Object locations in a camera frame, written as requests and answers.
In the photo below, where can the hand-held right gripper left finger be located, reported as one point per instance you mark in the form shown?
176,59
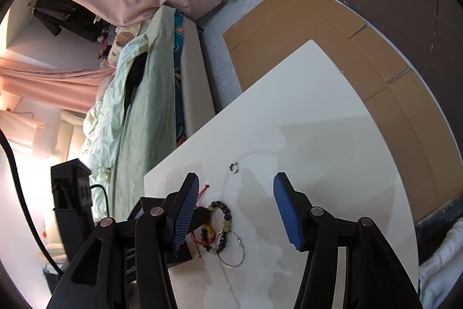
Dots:
186,211

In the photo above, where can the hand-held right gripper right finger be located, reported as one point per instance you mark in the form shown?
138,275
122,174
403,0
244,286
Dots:
289,211

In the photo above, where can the black jewelry box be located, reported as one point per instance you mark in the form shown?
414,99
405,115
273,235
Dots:
186,254

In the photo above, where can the thin silver bangle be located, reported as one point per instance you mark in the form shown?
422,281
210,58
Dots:
239,241

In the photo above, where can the beige headboard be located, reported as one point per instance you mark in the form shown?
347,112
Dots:
68,139

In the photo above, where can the pale green duvet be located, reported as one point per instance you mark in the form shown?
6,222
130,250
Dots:
108,113

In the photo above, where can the green bed blanket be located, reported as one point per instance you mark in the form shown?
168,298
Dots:
152,120

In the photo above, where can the narrow pink curtain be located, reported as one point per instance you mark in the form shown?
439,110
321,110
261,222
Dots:
47,81

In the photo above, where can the white bed base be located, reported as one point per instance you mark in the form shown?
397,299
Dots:
197,77

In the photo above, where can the black cloth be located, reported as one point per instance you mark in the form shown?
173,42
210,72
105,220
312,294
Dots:
135,77

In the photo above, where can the blue patterned bed sheet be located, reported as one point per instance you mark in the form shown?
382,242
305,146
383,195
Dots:
178,59

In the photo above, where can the pile of plush toys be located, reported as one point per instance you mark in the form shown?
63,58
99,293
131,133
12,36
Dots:
103,44

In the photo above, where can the white cloth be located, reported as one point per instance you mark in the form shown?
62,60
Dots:
441,265

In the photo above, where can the printed cream pillow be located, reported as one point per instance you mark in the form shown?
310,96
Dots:
121,41

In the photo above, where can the flat brown cardboard sheet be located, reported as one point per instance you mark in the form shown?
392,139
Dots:
361,52

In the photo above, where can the hanging dark clothes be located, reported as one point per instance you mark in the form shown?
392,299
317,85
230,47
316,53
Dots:
58,14

